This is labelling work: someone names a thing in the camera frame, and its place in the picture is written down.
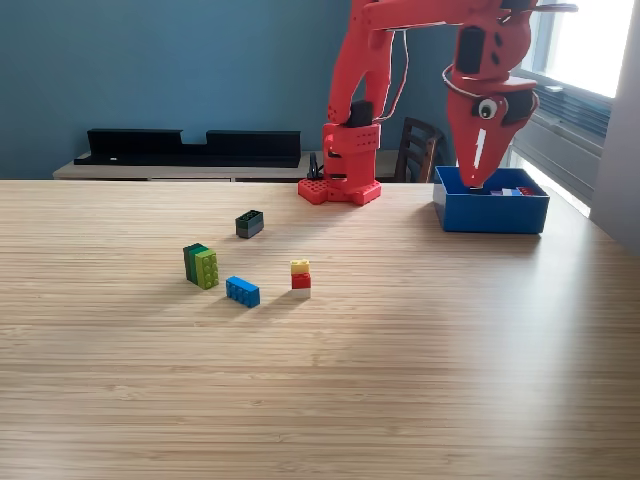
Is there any yellow red white brick stack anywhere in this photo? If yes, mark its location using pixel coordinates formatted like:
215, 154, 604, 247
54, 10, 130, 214
289, 258, 313, 300

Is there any blue bin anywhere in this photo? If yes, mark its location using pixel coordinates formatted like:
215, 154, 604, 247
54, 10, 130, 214
432, 165, 551, 235

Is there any dark wooden chair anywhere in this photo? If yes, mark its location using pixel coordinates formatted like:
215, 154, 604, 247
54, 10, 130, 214
392, 116, 445, 184

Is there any bright window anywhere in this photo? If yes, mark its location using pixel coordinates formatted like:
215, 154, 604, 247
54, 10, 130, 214
519, 0, 640, 99

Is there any dark green grey brick stack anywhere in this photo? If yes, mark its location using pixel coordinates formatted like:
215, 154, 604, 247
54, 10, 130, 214
234, 209, 265, 240

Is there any black shelf tray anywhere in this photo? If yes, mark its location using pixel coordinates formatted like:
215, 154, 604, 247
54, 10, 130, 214
73, 128, 302, 168

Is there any wooden sideboard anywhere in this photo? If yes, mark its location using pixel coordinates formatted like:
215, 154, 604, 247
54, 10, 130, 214
52, 149, 401, 182

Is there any grey wall heater unit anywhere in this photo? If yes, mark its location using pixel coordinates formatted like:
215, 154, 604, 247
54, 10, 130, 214
507, 69, 614, 201

